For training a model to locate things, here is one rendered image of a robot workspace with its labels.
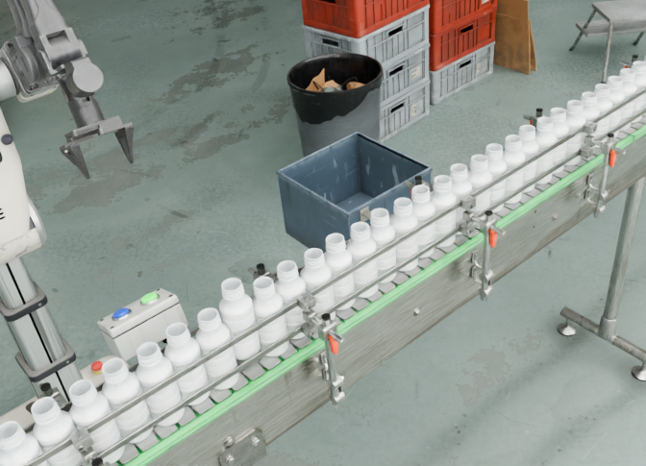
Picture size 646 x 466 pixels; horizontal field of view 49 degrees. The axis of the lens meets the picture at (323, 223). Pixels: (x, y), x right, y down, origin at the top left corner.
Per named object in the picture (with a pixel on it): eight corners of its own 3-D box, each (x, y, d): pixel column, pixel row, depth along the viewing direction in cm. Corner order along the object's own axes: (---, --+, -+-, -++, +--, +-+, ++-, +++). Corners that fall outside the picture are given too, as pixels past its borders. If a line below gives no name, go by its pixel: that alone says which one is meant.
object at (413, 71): (361, 119, 379) (360, 81, 366) (308, 100, 404) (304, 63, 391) (431, 79, 412) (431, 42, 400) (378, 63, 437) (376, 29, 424)
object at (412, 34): (360, 82, 366) (358, 40, 353) (304, 64, 390) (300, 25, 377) (431, 42, 400) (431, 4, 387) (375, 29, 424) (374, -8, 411)
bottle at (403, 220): (399, 277, 152) (397, 213, 142) (385, 261, 157) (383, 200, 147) (423, 267, 154) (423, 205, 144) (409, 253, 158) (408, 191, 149)
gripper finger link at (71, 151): (116, 169, 143) (98, 125, 142) (83, 181, 140) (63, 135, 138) (106, 172, 149) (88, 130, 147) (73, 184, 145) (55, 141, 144)
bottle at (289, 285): (278, 324, 143) (267, 259, 134) (307, 317, 144) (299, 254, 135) (284, 344, 139) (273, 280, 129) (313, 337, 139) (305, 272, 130)
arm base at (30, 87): (0, 44, 157) (26, 95, 159) (6, 34, 150) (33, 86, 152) (38, 33, 161) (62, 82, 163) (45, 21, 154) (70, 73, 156)
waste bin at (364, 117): (338, 222, 342) (328, 102, 305) (283, 187, 372) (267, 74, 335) (406, 184, 364) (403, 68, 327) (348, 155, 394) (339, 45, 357)
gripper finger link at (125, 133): (147, 158, 147) (129, 114, 145) (115, 169, 143) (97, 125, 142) (136, 161, 153) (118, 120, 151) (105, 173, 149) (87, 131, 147)
